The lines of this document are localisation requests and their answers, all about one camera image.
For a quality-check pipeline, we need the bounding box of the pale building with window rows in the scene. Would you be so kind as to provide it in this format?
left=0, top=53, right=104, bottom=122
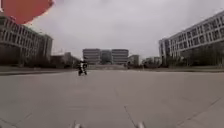
left=158, top=9, right=224, bottom=68

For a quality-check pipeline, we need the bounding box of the long grey building with windows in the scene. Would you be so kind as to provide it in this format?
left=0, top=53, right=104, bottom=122
left=0, top=12, right=54, bottom=67

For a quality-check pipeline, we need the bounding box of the distant grey twin-block building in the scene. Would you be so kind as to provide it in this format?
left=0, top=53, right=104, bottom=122
left=82, top=48, right=130, bottom=66

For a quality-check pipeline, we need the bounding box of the grey concrete slab plaza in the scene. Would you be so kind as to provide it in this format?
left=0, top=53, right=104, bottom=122
left=0, top=68, right=224, bottom=128

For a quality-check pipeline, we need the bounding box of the person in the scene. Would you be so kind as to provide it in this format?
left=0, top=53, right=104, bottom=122
left=78, top=58, right=89, bottom=73

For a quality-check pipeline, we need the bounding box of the scooter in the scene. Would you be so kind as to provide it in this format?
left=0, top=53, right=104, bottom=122
left=77, top=66, right=89, bottom=77

